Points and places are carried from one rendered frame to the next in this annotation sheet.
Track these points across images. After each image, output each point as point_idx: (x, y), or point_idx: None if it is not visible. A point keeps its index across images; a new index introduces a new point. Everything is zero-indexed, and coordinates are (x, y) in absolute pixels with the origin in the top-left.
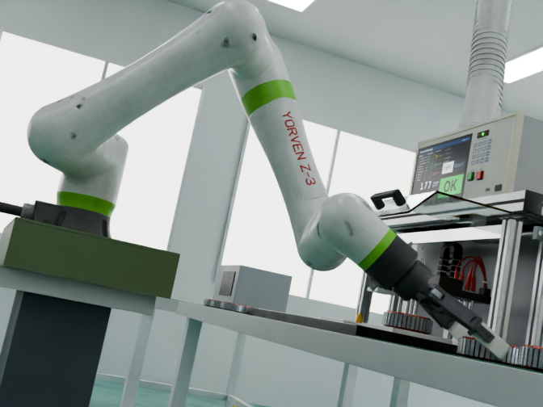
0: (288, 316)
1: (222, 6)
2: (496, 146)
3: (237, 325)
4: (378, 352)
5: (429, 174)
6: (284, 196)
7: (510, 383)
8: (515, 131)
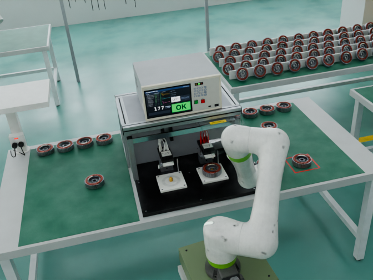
0: (192, 204)
1: (287, 141)
2: (210, 89)
3: (147, 226)
4: (291, 193)
5: (160, 103)
6: (248, 176)
7: (348, 181)
8: (221, 83)
